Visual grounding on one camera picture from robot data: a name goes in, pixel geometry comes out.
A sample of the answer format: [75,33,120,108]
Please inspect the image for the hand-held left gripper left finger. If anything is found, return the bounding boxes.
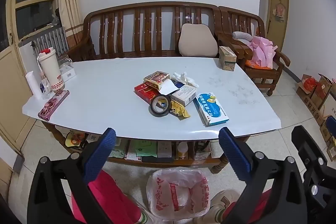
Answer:
[28,127,117,224]

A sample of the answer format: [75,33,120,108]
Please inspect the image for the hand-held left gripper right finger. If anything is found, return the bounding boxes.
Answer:
[219,127,307,224]

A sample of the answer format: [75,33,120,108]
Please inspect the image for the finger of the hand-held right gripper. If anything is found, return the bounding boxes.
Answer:
[291,126,336,214]

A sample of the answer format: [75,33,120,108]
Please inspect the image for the blue white medicine box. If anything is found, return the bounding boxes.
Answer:
[194,92,230,127]

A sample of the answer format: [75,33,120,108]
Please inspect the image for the white red print plastic bag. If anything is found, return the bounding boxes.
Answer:
[146,166,212,222]

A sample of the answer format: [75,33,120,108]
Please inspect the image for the yellow red box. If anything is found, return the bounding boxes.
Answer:
[143,71,171,90]

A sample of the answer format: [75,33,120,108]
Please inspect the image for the white tissue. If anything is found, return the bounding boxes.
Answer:
[172,72,198,88]

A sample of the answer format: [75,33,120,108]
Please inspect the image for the green wet wipes pack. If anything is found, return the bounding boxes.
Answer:
[109,139,129,159]

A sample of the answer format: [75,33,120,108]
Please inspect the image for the wooden coffee table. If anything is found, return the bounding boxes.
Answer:
[22,57,282,174]

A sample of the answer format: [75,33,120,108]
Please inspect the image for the yellow orange round item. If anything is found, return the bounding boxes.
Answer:
[66,131,84,147]

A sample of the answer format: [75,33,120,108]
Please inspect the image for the clear square container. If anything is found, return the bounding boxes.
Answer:
[194,140,212,160]

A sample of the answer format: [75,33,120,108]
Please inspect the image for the bright green packet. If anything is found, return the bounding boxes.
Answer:
[127,140,158,160]

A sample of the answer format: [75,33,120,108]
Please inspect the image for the person's right beige shoe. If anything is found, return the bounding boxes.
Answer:
[193,189,240,224]

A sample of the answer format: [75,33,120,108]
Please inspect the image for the person's left leg red pants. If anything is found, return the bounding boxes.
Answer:
[71,170,142,224]

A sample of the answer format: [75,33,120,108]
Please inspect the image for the person's leg red pants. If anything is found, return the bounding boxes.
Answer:
[222,189,273,224]
[71,170,142,224]

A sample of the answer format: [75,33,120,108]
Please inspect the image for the white bottle yellow label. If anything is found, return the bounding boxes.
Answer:
[176,142,189,159]

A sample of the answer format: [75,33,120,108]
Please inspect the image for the person's right leg red pants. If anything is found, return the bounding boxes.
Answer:
[222,189,273,224]

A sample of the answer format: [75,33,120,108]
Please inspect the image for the dark notebook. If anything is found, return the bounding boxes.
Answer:
[142,156,175,163]

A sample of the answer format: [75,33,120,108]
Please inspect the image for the long white box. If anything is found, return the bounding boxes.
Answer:
[157,141,172,157]

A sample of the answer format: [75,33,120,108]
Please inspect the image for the stack of cardboard boxes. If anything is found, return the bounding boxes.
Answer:
[296,73,336,161]

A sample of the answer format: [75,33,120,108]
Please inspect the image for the black tape roll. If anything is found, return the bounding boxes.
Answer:
[150,95,172,118]

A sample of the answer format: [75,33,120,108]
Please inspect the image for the pink phone case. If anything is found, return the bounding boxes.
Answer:
[38,90,70,119]

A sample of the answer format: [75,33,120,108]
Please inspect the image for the yellow snack wrapper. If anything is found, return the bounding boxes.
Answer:
[169,102,191,118]

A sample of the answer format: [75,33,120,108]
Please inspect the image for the red cigarette pack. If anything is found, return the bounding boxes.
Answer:
[134,82,162,105]

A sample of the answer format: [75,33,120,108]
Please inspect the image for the small white box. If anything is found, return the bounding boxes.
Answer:
[60,64,76,82]

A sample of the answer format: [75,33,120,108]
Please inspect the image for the small white blue packet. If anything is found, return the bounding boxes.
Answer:
[40,76,53,93]

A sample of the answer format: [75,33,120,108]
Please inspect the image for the white paper card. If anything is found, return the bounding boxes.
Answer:
[159,80,177,96]

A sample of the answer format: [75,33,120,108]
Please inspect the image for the green beige carton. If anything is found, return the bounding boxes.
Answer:
[218,46,237,72]

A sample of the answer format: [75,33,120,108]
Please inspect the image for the white tube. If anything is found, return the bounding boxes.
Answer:
[25,71,44,100]

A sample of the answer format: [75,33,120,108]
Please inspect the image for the white tumbler red lid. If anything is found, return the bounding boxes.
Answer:
[37,48,66,93]

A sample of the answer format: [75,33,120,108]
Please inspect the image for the clear glass cup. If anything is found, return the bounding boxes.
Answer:
[58,55,72,68]

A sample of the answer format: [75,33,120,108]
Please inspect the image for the pink plastic bags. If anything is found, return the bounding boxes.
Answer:
[245,35,277,69]

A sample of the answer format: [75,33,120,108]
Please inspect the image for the wooden armchair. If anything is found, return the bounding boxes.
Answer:
[218,6,291,96]

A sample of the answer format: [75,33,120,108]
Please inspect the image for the grey rolled pillow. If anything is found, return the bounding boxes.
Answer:
[232,31,254,43]

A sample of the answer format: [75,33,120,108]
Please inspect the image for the beige cushion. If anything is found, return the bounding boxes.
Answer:
[178,24,219,57]

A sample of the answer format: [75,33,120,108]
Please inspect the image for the grey radiator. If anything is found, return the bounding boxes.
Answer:
[32,27,69,56]

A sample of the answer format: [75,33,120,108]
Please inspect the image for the yellowish door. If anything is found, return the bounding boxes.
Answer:
[266,0,290,50]

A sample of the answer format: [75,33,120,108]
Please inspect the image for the cream framed window door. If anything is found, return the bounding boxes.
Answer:
[0,0,59,135]

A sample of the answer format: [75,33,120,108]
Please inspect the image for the hanging pink clothes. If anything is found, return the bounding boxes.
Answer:
[273,1,286,22]

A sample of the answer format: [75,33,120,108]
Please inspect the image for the wooden slatted sofa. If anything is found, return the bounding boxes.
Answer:
[68,2,219,62]

